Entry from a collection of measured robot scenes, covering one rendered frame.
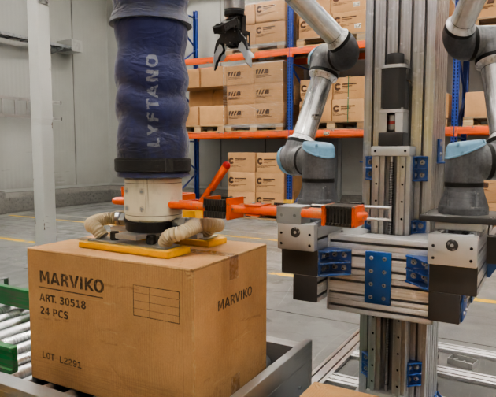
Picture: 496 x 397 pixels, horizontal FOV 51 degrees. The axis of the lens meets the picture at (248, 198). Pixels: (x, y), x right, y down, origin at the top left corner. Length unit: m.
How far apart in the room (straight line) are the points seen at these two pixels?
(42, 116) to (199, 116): 6.12
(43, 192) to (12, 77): 7.59
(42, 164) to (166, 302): 3.22
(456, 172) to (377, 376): 0.80
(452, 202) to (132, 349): 1.04
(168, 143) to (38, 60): 3.10
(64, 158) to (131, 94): 11.11
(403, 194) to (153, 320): 0.96
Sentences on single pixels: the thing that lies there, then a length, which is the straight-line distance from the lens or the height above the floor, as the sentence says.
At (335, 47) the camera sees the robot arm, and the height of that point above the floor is 1.61.
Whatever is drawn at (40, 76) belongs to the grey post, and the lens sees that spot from 4.51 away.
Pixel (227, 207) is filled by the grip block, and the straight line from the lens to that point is 1.40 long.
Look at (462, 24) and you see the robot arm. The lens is 1.87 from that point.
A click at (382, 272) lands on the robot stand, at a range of 1.81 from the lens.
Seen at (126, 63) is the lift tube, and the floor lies 1.48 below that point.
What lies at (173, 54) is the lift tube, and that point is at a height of 1.51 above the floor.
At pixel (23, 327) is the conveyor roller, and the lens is 2.31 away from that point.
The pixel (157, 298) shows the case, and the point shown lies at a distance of 1.37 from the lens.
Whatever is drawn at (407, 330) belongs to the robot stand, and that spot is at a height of 0.60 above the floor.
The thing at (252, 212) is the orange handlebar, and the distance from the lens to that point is 1.37.
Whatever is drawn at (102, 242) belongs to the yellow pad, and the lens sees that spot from 1.58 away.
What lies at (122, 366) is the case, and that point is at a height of 0.66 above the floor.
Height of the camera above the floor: 1.23
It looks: 5 degrees down
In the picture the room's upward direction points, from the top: straight up
